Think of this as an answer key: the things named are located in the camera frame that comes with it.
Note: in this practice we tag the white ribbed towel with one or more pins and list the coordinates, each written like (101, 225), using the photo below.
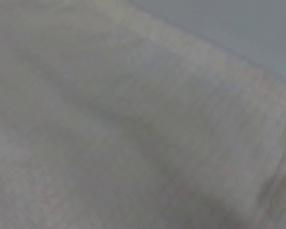
(109, 124)

